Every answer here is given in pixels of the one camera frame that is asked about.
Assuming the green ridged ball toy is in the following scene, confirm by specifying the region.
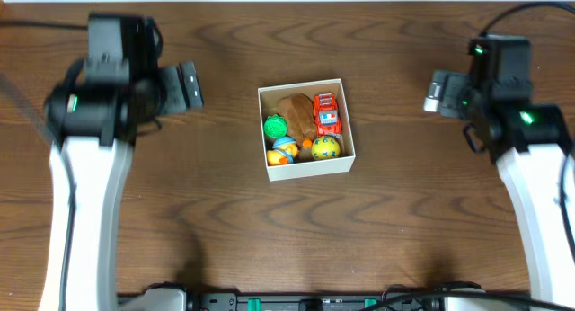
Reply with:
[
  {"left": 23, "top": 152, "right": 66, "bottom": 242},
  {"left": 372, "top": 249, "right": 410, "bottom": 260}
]
[{"left": 263, "top": 114, "right": 288, "bottom": 139}]

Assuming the brown plush toy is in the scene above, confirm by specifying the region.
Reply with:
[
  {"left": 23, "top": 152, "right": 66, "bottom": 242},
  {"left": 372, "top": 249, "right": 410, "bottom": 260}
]
[{"left": 277, "top": 93, "right": 316, "bottom": 148}]

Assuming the yellow blue duck toy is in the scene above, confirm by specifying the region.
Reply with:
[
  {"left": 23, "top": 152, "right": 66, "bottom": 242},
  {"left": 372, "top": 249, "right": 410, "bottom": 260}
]
[{"left": 266, "top": 136, "right": 299, "bottom": 166}]

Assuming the red toy fire truck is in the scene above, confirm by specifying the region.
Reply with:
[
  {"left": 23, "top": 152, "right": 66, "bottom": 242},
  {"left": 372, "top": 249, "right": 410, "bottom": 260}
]
[{"left": 313, "top": 93, "right": 341, "bottom": 136}]

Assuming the white cardboard box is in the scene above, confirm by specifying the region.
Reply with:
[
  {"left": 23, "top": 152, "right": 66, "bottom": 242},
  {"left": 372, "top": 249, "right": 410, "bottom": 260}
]
[{"left": 258, "top": 79, "right": 356, "bottom": 182}]

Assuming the yellow ball with blue letters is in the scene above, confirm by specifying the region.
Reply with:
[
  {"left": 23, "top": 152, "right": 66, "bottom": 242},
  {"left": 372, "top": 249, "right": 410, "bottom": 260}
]
[{"left": 311, "top": 136, "right": 341, "bottom": 160}]

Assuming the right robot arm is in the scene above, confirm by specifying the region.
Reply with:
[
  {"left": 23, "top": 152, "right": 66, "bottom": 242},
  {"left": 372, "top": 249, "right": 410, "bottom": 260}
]
[{"left": 423, "top": 32, "right": 574, "bottom": 310}]

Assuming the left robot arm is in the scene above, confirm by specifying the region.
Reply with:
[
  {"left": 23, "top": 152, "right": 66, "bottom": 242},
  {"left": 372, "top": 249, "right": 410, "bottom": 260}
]
[{"left": 40, "top": 13, "right": 203, "bottom": 310}]

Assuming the black rail with green clips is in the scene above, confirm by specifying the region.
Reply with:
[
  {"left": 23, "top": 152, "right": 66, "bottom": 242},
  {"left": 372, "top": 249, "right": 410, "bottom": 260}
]
[{"left": 116, "top": 279, "right": 535, "bottom": 311}]

